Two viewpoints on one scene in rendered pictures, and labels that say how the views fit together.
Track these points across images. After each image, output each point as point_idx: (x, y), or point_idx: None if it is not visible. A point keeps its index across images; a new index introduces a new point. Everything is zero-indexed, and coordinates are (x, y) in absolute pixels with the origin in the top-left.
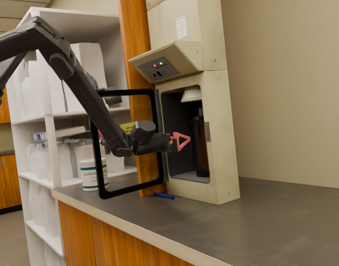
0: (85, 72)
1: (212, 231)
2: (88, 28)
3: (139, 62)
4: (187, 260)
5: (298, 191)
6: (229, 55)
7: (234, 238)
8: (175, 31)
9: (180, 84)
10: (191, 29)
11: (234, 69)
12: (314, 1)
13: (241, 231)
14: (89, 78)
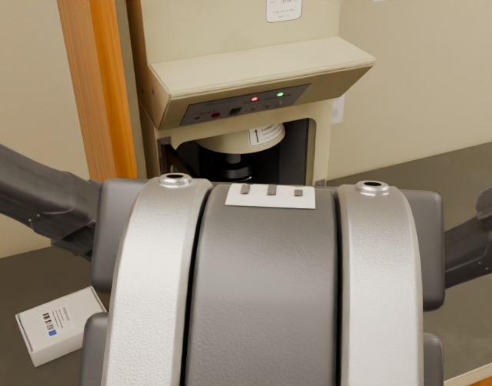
0: (70, 176)
1: (439, 328)
2: None
3: (214, 96)
4: (483, 378)
5: None
6: None
7: (469, 315)
8: (261, 1)
9: (259, 121)
10: (315, 6)
11: (120, 17)
12: None
13: (448, 305)
14: (96, 191)
